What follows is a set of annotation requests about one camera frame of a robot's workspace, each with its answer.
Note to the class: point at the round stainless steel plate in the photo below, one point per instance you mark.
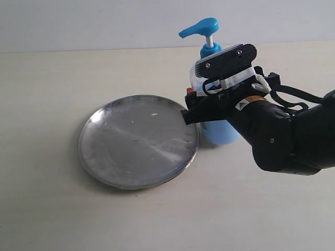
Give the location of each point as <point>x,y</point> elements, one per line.
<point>137,142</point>

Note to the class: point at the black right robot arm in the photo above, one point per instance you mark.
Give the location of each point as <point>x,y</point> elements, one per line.
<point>289,130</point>

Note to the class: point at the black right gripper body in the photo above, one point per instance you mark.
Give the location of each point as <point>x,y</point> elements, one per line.
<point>234,98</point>

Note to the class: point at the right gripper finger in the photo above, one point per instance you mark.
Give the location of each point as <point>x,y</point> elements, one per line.
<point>191,98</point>
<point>197,114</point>

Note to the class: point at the blue soap pump bottle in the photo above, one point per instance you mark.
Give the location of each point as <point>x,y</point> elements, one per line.
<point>216,132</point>

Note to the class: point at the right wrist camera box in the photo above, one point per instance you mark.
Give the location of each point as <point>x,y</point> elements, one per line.
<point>227,62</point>

